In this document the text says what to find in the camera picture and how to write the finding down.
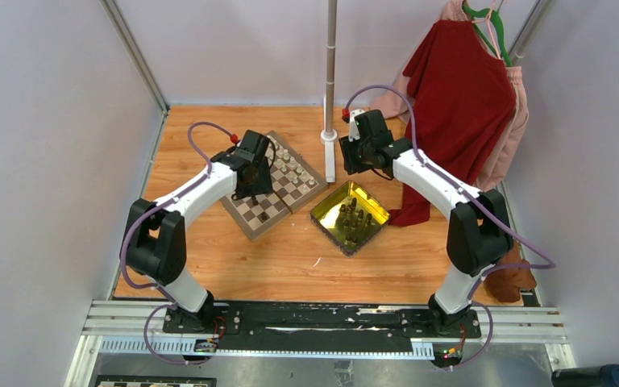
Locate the wooden folding chess board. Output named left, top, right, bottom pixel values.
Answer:
left=220, top=131, right=328, bottom=240

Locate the gold metal tray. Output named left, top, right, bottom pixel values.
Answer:
left=310, top=181, right=390, bottom=257

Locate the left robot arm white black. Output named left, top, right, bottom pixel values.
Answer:
left=119, top=131, right=273, bottom=333

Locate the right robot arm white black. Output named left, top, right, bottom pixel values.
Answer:
left=339, top=108, right=513, bottom=337

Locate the white stand base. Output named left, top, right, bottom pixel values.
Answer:
left=321, top=129, right=338, bottom=183

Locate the pink garment on hanger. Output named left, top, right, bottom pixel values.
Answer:
left=369, top=1, right=529, bottom=190

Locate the red shirt on hanger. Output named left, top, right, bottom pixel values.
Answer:
left=386, top=19, right=517, bottom=227

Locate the grey metal stand pole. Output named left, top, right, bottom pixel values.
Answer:
left=322, top=0, right=338, bottom=142

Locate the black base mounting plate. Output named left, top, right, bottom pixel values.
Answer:
left=162, top=301, right=481, bottom=354

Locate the green clothes hanger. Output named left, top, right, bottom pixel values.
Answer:
left=461, top=1, right=513, bottom=67

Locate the brown crumpled cloth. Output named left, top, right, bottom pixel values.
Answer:
left=484, top=268, right=537, bottom=303

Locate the dark blue bottle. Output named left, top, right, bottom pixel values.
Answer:
left=551, top=364, right=619, bottom=387

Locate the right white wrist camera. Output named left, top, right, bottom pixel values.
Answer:
left=342, top=108, right=365, bottom=142

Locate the aluminium rail frame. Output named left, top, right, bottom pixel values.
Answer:
left=65, top=300, right=575, bottom=386

